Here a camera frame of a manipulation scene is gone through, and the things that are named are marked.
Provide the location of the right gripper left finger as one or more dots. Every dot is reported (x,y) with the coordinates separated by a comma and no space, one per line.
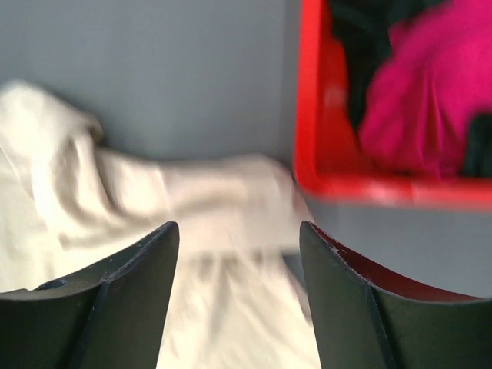
(110,314)

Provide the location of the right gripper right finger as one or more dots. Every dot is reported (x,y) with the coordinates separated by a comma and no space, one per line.
(368,316)

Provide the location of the beige t shirt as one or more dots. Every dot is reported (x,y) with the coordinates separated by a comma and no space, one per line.
(66,203)

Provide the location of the red plastic bin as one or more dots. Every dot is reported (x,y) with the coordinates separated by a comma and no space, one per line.
(327,163)

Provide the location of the pink t shirt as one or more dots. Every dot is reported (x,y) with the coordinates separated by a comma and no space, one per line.
(423,97)

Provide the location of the black t shirt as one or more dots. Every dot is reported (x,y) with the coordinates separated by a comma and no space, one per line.
(362,27)

